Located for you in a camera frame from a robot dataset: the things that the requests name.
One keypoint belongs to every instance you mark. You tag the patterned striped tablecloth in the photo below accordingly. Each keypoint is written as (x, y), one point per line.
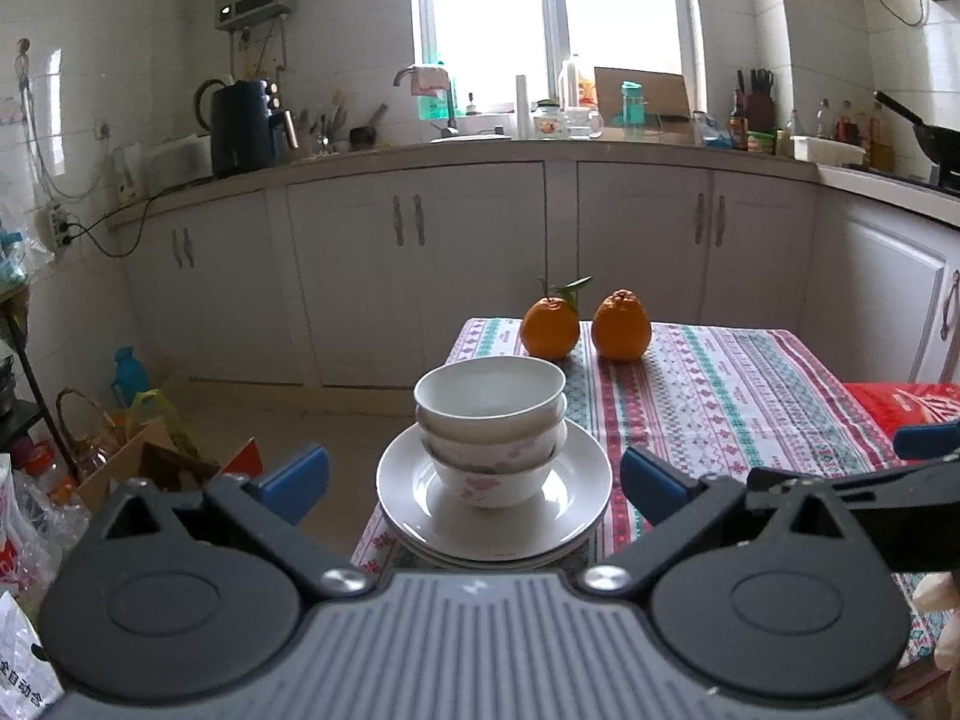
(712, 390)

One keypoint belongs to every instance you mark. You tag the pink cloth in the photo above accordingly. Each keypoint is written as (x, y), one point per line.
(431, 81)

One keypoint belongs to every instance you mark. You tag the brown cardboard sheet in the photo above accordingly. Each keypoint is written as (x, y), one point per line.
(664, 94)

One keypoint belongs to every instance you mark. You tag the white countertop appliance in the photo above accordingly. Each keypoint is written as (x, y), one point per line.
(176, 161)

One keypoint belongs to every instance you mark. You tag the light blue plastic bag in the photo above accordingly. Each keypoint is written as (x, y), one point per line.
(709, 131)

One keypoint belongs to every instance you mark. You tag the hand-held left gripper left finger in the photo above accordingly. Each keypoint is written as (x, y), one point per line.
(296, 480)

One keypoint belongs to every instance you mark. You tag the teal water bottle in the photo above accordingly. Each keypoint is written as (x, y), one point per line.
(632, 109)

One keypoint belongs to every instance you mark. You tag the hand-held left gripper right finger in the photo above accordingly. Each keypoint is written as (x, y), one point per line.
(652, 484)

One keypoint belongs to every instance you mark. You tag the dark blue air fryer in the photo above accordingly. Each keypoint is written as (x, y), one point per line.
(244, 135)

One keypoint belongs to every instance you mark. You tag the person's right hand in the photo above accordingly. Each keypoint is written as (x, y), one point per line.
(941, 615)

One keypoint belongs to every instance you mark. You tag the clear plastic bags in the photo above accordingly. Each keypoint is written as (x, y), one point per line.
(37, 510)

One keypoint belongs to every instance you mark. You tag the knife block with knives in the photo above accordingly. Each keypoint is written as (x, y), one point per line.
(759, 112)

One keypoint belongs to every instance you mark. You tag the kitchen countertop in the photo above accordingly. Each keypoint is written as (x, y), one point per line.
(480, 151)

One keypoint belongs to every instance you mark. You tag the dark sauce bottle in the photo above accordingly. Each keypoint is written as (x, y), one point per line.
(739, 131)

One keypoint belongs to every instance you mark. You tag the metal faucet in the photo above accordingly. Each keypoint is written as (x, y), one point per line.
(405, 73)

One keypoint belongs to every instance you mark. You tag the gas stove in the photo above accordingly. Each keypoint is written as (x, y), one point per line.
(945, 180)

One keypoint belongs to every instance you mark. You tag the yellow green bag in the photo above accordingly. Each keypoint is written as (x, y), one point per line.
(161, 405)

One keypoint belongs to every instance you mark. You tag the white kitchen cabinets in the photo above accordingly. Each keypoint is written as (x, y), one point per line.
(480, 255)

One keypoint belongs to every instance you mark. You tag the wall power socket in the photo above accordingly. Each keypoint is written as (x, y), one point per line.
(60, 225)

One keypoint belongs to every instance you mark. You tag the kitchen window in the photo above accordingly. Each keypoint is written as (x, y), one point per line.
(487, 15)

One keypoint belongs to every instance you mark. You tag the white ceramic bowl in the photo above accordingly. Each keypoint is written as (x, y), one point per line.
(487, 390)
(480, 446)
(487, 487)

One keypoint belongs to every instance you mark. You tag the orange with green leaf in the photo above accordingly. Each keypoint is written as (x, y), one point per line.
(550, 330)

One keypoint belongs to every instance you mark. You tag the tall white tube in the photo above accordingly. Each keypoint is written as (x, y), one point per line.
(522, 109)

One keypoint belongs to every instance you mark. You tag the red gift box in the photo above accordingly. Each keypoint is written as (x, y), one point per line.
(900, 405)

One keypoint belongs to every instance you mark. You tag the black wok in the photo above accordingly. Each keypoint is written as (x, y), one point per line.
(937, 141)

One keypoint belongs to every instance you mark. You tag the small black mortar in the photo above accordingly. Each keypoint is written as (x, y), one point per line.
(364, 139)

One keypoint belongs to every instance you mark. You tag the amber oil bottle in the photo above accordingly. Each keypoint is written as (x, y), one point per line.
(881, 139)

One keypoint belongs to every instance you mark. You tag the black shelf rack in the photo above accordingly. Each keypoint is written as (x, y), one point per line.
(26, 420)

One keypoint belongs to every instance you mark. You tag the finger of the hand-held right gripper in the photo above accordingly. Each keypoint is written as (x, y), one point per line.
(930, 441)
(862, 484)

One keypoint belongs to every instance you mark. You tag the bumpy orange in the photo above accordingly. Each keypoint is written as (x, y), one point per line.
(621, 330)

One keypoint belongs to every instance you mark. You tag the white rectangular tray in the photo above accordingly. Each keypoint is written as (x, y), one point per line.
(825, 150)

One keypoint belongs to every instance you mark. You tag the green dish soap bottle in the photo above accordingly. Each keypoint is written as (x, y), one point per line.
(435, 106)

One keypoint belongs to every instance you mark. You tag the white bag with blue print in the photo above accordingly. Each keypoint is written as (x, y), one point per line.
(22, 660)

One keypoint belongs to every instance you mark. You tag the clear glass bottle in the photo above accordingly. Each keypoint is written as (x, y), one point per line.
(823, 120)
(793, 124)

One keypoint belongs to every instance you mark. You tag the glass pitcher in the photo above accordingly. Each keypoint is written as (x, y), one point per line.
(583, 124)

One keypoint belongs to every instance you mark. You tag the clear oil bottle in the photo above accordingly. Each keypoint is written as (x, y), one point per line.
(574, 82)

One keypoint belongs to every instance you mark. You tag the small green container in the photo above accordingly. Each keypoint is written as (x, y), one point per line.
(761, 142)

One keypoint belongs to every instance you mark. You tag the utensil holder with utensils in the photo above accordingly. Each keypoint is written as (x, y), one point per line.
(324, 139)

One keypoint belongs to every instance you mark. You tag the open cardboard box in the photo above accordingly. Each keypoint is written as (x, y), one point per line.
(127, 461)

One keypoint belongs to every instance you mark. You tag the teal thermos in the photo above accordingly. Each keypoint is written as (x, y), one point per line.
(129, 379)

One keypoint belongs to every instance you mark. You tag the wicker basket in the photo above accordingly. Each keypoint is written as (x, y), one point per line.
(97, 457)

